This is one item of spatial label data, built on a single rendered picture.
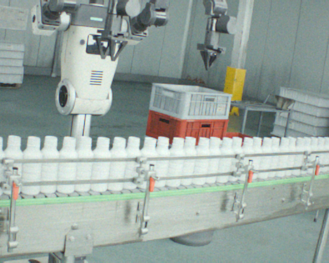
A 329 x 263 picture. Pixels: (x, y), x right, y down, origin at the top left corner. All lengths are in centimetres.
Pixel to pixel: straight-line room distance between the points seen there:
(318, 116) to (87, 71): 690
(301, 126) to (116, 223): 749
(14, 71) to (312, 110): 634
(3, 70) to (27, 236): 973
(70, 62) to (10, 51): 901
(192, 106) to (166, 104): 22
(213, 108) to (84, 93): 228
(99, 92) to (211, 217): 73
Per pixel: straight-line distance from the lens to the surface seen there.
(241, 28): 1184
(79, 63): 212
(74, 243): 156
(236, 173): 190
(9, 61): 1115
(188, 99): 403
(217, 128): 439
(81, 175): 153
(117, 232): 164
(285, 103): 705
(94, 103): 218
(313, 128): 877
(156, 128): 424
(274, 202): 215
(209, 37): 193
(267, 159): 206
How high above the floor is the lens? 149
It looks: 10 degrees down
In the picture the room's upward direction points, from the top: 9 degrees clockwise
